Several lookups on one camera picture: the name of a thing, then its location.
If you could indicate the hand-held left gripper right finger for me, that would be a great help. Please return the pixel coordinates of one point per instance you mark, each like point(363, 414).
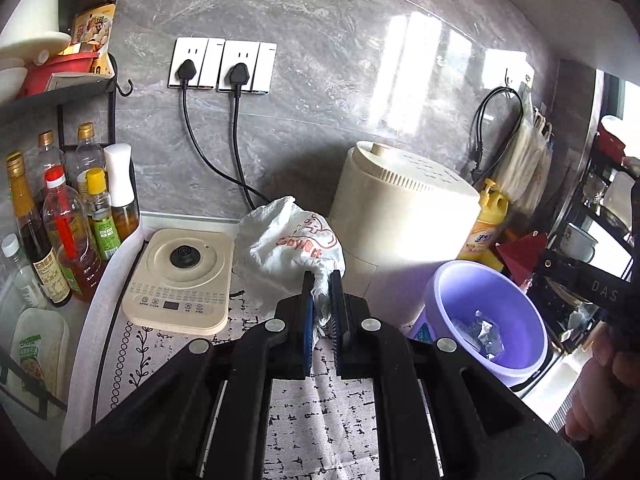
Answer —
point(340, 320)

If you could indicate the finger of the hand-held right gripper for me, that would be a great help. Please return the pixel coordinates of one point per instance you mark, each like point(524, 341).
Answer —
point(560, 265)

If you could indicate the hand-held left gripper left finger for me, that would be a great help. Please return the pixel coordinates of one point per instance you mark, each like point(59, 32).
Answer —
point(308, 310)

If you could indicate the white printed plastic bag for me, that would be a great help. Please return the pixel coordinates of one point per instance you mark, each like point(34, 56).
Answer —
point(280, 260)

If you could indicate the purple plastic bucket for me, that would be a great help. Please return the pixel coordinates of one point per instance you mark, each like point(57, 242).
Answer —
point(500, 300)

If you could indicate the silver foil wrapper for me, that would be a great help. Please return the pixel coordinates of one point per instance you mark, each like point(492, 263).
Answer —
point(480, 335)

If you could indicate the person's right hand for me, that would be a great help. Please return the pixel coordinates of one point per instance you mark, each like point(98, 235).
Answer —
point(612, 360)

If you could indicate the white enamel mug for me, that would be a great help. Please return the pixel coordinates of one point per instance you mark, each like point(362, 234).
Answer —
point(577, 242)

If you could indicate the red folded carton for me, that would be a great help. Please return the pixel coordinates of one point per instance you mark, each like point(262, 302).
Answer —
point(522, 252)

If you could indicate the black dish rack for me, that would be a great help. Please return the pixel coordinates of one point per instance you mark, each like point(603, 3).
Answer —
point(570, 220)

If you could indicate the clear drinking glass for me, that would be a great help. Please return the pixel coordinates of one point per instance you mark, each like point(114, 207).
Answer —
point(595, 190)

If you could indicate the yellow dish soap bottle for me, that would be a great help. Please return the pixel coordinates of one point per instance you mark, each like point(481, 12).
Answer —
point(487, 225)

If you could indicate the white hanging cloth bag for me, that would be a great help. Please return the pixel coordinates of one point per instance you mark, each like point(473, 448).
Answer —
point(542, 170)

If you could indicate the hanging plastic bags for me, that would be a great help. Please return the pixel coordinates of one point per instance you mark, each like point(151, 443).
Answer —
point(517, 155)

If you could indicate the cream round kitchen appliance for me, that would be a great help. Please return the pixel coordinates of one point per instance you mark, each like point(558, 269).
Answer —
point(400, 210)

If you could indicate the cream induction cooker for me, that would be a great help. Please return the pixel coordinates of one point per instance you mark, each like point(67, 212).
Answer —
point(180, 285)

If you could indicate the red bowl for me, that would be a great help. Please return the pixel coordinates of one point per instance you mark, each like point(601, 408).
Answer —
point(612, 135)

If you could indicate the white black patterned table mat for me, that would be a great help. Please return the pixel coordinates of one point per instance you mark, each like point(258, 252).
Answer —
point(120, 370)

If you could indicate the row of condiment bottles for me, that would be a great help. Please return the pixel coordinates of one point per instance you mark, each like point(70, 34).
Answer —
point(65, 225)

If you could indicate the white flat bottle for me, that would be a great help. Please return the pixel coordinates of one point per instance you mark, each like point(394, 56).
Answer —
point(37, 355)

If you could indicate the black spice rack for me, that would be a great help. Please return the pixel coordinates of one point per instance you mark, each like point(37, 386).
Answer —
point(70, 92)

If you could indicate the red plastic container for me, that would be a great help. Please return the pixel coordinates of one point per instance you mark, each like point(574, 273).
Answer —
point(55, 72)

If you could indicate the orange snack packet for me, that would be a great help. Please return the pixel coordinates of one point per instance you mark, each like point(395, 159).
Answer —
point(92, 30)

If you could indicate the metal wall hook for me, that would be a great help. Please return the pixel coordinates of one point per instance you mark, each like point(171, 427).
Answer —
point(527, 82)
point(510, 79)

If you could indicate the white wall socket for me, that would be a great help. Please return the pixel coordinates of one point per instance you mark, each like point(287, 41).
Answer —
point(192, 60)
point(250, 65)

